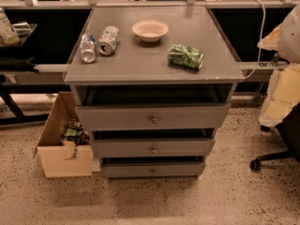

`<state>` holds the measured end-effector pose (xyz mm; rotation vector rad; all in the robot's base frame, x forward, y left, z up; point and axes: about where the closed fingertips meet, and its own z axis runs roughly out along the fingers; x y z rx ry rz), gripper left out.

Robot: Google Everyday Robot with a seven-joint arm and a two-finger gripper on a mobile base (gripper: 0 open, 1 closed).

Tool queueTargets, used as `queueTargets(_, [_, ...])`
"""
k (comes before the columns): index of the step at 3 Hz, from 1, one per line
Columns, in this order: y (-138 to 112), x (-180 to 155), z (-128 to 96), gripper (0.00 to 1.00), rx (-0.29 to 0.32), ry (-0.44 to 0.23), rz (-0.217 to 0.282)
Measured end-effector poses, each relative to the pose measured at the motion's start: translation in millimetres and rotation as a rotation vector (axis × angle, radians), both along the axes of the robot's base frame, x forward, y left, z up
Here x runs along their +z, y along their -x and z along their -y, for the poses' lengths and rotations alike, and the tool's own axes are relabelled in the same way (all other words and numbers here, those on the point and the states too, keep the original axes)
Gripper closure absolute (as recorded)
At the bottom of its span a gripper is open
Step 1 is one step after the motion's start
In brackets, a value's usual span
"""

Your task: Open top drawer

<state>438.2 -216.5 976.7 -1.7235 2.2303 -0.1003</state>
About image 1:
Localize grey top drawer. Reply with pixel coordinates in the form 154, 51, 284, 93
75, 104, 229, 131

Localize grey drawer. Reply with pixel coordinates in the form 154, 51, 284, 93
101, 162, 205, 178
91, 138, 216, 158
75, 104, 229, 131

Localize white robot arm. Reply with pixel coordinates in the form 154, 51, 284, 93
258, 5, 300, 127

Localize grey drawer cabinet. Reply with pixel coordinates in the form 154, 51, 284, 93
65, 6, 244, 169

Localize grey bottom drawer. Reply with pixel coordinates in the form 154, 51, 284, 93
101, 162, 205, 178

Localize grey middle drawer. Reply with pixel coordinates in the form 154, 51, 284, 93
91, 138, 216, 158

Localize crushed green can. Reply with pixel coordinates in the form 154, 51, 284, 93
168, 44, 204, 71

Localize silver white soda can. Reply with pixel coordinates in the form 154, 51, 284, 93
98, 26, 119, 55

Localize cans inside cardboard box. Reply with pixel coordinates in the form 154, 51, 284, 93
61, 119, 90, 145

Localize silver blue soda can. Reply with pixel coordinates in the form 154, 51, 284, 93
80, 33, 97, 63

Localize cardboard box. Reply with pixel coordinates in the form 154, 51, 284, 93
36, 92, 93, 177

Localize black office chair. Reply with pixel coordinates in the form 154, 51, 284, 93
249, 103, 300, 173

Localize green white bottle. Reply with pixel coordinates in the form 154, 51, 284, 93
0, 7, 20, 45

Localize white cable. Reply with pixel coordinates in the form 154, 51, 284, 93
245, 0, 267, 80

